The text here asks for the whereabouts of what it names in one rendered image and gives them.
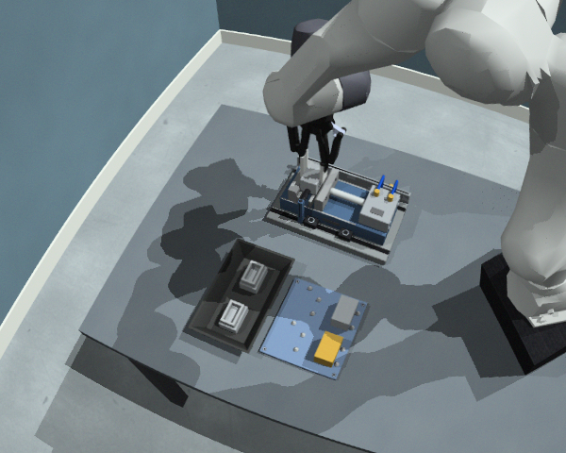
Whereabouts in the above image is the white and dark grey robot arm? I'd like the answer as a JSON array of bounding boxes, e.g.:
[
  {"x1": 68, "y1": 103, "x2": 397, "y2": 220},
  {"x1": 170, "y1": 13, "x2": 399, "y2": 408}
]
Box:
[{"x1": 263, "y1": 0, "x2": 566, "y2": 327}]

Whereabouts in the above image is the yellow rectangular block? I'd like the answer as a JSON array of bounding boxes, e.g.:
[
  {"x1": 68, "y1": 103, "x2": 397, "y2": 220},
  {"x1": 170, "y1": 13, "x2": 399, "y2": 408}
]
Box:
[{"x1": 314, "y1": 331, "x2": 343, "y2": 368}]

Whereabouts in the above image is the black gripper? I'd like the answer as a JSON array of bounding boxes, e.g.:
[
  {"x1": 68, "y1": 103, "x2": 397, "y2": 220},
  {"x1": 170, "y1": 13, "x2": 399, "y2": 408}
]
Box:
[{"x1": 287, "y1": 114, "x2": 346, "y2": 184}]

